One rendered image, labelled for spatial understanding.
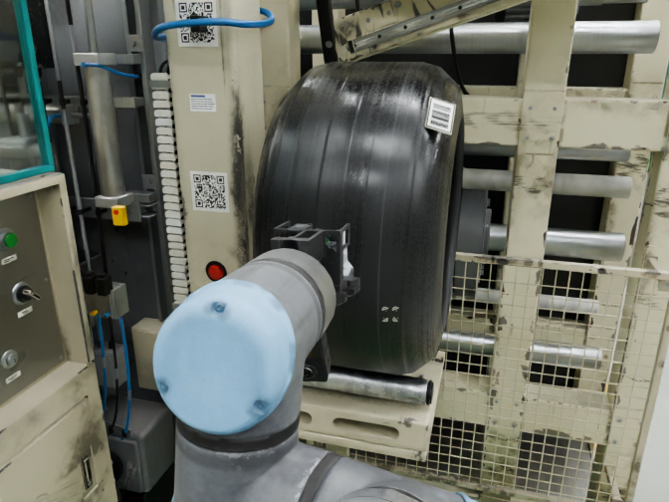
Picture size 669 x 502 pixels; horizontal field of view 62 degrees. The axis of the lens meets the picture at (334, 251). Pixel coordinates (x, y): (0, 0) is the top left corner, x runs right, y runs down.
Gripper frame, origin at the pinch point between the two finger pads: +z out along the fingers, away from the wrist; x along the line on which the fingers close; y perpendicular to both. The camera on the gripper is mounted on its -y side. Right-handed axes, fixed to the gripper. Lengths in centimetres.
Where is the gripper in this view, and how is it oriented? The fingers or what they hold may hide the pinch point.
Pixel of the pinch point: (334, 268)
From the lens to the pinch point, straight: 70.4
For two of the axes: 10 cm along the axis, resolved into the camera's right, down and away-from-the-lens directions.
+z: 2.1, -2.0, 9.6
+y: 0.0, -9.8, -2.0
